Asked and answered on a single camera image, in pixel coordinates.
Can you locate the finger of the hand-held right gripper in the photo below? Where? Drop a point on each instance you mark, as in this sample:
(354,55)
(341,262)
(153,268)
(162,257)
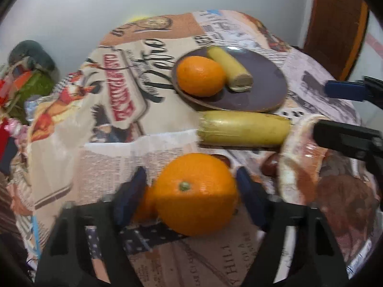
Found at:
(344,90)
(344,136)

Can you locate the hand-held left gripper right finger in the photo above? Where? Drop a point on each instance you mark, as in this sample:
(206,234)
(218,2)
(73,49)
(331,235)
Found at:
(249,195)

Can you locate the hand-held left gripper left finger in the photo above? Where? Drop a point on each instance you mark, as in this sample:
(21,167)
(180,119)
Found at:
(131,195)

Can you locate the pink grapefruit wedge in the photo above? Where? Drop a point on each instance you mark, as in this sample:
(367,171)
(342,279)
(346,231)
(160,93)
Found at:
(294,170)

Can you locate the large orange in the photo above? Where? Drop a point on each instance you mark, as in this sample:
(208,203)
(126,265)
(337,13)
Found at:
(194,197)

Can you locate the dark purple plate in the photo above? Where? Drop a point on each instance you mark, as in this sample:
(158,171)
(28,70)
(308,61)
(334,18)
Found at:
(263,86)

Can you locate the small orange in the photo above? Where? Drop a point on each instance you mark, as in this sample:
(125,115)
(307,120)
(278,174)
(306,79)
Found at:
(145,206)

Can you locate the brown chestnut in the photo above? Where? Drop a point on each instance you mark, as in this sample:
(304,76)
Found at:
(223,159)
(269,166)

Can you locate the printed tablecloth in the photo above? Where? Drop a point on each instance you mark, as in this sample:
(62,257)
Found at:
(98,143)

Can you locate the long yellow banana piece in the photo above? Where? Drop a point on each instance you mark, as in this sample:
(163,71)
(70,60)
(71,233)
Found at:
(244,131)

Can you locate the wooden chair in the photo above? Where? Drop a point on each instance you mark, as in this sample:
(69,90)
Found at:
(335,24)

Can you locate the short peeled banana piece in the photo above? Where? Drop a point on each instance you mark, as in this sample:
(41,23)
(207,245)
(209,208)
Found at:
(232,70)

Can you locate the green bag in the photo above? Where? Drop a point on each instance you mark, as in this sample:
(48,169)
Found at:
(37,88)

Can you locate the red packet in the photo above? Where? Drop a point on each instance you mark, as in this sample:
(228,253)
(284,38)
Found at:
(7,91)

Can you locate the grey plush toy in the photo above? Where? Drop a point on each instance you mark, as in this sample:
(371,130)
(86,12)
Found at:
(30,55)

